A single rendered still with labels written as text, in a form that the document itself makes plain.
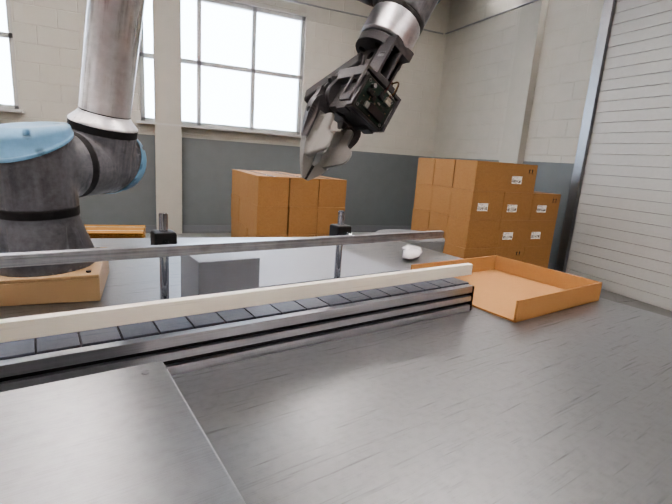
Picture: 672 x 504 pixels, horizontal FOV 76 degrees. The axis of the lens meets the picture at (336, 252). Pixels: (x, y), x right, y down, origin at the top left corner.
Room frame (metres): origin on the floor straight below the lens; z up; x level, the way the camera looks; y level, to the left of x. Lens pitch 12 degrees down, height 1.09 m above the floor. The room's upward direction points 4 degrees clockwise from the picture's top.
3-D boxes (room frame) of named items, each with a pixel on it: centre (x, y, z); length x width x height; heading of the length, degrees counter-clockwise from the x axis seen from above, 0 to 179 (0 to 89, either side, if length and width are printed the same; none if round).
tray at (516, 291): (0.90, -0.36, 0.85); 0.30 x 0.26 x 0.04; 125
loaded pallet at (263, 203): (4.29, 0.55, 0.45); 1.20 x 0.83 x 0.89; 26
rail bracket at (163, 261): (0.57, 0.23, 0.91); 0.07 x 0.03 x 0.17; 35
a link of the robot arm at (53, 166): (0.71, 0.49, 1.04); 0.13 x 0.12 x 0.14; 166
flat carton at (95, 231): (4.43, 2.35, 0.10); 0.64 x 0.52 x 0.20; 111
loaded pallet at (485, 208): (4.29, -1.42, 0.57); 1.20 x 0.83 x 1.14; 116
